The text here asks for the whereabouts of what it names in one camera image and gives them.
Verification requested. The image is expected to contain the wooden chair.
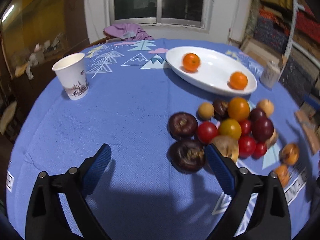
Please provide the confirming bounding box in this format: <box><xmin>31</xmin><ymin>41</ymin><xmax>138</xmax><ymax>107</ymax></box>
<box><xmin>89</xmin><ymin>36</ymin><xmax>120</xmax><ymax>47</ymax></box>

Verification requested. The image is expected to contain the small red cherry tomato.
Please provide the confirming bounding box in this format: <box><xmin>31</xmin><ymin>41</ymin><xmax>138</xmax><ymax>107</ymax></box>
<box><xmin>252</xmin><ymin>142</ymin><xmax>267</xmax><ymax>159</ymax></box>

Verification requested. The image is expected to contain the striped orange pepino fruit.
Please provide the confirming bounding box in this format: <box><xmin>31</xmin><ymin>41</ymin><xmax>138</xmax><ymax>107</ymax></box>
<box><xmin>273</xmin><ymin>164</ymin><xmax>290</xmax><ymax>188</ymax></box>

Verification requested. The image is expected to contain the sliding glass window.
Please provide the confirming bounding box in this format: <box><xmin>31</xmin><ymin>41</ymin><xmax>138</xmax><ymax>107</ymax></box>
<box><xmin>108</xmin><ymin>0</ymin><xmax>214</xmax><ymax>29</ymax></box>

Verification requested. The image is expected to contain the dark water chestnut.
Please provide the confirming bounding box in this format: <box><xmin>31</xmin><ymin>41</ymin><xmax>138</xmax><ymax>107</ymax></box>
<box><xmin>168</xmin><ymin>112</ymin><xmax>198</xmax><ymax>140</ymax></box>
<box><xmin>213</xmin><ymin>99</ymin><xmax>228</xmax><ymax>121</ymax></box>
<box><xmin>167</xmin><ymin>139</ymin><xmax>206</xmax><ymax>173</ymax></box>

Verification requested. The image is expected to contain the pale blotched fruit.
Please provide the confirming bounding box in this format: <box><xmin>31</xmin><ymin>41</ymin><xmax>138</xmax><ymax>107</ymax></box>
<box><xmin>210</xmin><ymin>135</ymin><xmax>239</xmax><ymax>164</ymax></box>

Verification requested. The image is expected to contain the white paper cup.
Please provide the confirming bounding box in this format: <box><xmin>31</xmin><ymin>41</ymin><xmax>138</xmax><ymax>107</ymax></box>
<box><xmin>52</xmin><ymin>53</ymin><xmax>89</xmax><ymax>100</ymax></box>

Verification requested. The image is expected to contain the blue printed tablecloth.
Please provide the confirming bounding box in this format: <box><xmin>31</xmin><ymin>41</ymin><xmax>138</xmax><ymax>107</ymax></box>
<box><xmin>5</xmin><ymin>38</ymin><xmax>316</xmax><ymax>240</ymax></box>

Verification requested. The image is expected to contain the large orange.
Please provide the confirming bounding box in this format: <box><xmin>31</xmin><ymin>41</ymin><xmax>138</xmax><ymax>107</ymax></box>
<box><xmin>229</xmin><ymin>72</ymin><xmax>248</xmax><ymax>90</ymax></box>
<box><xmin>182</xmin><ymin>53</ymin><xmax>201</xmax><ymax>73</ymax></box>

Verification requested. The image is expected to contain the purple cloth on chair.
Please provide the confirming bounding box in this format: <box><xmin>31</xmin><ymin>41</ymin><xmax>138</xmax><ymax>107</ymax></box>
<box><xmin>103</xmin><ymin>23</ymin><xmax>153</xmax><ymax>41</ymax></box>

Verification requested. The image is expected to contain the small tan longan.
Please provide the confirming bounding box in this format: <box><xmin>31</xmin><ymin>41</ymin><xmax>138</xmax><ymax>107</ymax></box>
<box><xmin>197</xmin><ymin>102</ymin><xmax>214</xmax><ymax>120</ymax></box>

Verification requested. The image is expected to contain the white round plate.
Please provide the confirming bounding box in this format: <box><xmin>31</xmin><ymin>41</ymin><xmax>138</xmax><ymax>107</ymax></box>
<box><xmin>166</xmin><ymin>46</ymin><xmax>258</xmax><ymax>96</ymax></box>

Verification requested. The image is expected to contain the orange yellow tomato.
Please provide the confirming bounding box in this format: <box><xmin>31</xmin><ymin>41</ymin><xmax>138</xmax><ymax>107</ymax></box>
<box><xmin>227</xmin><ymin>97</ymin><xmax>250</xmax><ymax>121</ymax></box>

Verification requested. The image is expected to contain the tan round fruit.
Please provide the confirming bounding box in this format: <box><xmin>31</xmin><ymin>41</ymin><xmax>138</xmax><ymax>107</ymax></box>
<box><xmin>257</xmin><ymin>99</ymin><xmax>274</xmax><ymax>117</ymax></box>

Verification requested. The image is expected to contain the wooden glass display cabinet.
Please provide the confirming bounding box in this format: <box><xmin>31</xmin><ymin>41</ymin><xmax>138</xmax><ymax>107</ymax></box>
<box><xmin>0</xmin><ymin>0</ymin><xmax>90</xmax><ymax>81</ymax></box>

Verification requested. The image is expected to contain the dark purple plum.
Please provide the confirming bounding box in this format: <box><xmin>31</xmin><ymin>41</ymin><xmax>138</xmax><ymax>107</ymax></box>
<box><xmin>249</xmin><ymin>107</ymin><xmax>266</xmax><ymax>122</ymax></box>
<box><xmin>252</xmin><ymin>117</ymin><xmax>274</xmax><ymax>142</ymax></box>

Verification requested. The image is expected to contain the speckled tan fruit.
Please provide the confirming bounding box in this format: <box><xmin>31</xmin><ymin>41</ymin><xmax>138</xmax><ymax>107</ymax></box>
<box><xmin>280</xmin><ymin>143</ymin><xmax>300</xmax><ymax>166</ymax></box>

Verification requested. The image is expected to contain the storage shelf with boxes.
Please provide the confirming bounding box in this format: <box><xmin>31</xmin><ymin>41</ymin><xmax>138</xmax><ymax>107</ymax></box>
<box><xmin>243</xmin><ymin>0</ymin><xmax>319</xmax><ymax>122</ymax></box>

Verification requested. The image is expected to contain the leaning picture frame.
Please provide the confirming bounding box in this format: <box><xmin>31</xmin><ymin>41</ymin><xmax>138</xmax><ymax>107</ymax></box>
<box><xmin>240</xmin><ymin>36</ymin><xmax>288</xmax><ymax>69</ymax></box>

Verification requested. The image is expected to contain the beige blotched fruit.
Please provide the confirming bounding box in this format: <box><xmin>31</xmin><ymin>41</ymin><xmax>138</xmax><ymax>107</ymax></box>
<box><xmin>265</xmin><ymin>129</ymin><xmax>278</xmax><ymax>149</ymax></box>

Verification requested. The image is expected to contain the white beverage can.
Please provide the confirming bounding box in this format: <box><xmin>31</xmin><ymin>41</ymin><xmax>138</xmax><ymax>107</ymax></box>
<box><xmin>260</xmin><ymin>61</ymin><xmax>281</xmax><ymax>89</ymax></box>

